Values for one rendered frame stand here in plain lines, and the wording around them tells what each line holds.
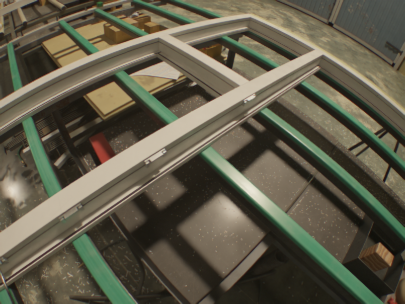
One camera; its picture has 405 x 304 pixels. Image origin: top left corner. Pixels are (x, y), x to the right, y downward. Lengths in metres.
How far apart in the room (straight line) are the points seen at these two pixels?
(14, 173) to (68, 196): 1.53
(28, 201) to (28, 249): 1.26
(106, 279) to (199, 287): 0.33
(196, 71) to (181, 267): 0.60
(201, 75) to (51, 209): 0.55
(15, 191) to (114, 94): 1.11
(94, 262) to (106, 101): 0.75
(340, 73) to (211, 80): 0.61
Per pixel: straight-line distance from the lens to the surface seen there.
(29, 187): 1.77
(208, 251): 0.71
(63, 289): 1.43
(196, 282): 0.69
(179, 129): 0.47
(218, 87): 0.68
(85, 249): 0.45
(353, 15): 6.26
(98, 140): 0.90
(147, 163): 0.43
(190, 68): 0.75
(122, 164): 0.42
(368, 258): 0.88
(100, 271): 0.44
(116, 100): 1.03
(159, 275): 0.72
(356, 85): 1.07
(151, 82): 1.11
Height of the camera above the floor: 1.28
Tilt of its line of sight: 52 degrees down
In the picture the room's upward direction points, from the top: 10 degrees clockwise
